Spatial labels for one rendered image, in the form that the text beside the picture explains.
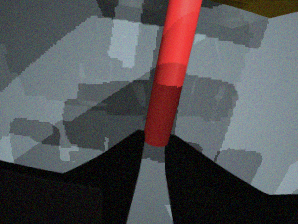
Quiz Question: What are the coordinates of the red cylinder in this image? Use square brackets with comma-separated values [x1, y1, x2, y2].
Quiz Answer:
[144, 0, 202, 147]

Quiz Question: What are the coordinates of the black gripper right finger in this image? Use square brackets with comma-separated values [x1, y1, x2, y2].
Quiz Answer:
[165, 135, 298, 224]

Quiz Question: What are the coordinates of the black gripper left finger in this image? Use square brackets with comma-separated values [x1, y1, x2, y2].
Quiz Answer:
[0, 129, 145, 224]

